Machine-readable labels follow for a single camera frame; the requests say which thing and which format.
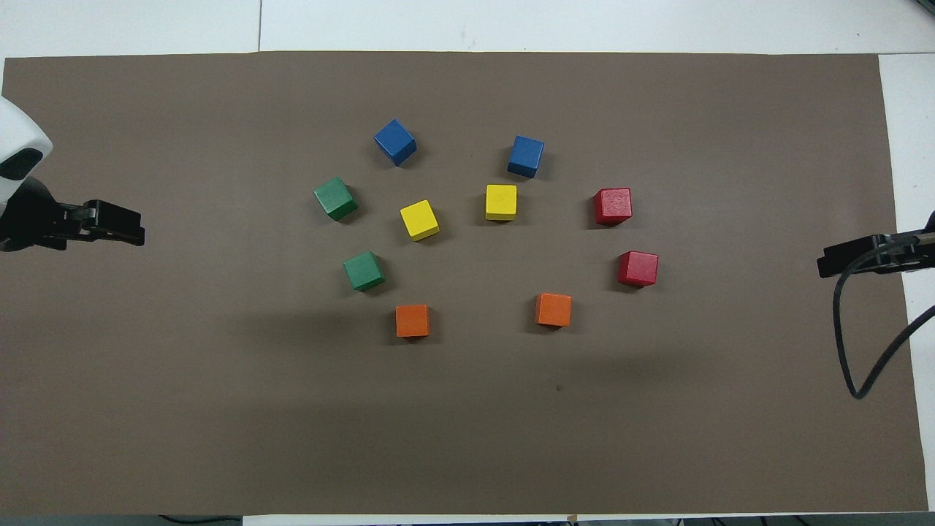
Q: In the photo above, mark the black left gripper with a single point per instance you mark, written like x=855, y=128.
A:
x=33, y=219

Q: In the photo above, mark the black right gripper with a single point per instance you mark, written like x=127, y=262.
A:
x=909, y=252

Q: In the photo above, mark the red wooden block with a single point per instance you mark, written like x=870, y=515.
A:
x=612, y=205
x=638, y=267

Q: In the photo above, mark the green wooden block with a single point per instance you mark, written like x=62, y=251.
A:
x=364, y=270
x=335, y=197

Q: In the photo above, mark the blue wooden block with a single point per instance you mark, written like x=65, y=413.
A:
x=526, y=155
x=395, y=142

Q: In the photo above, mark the orange wooden block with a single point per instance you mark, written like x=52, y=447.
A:
x=553, y=308
x=413, y=320

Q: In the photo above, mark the yellow wooden block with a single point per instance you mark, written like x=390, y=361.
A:
x=419, y=219
x=501, y=201

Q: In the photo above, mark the brown table mat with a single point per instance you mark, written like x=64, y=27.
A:
x=467, y=438

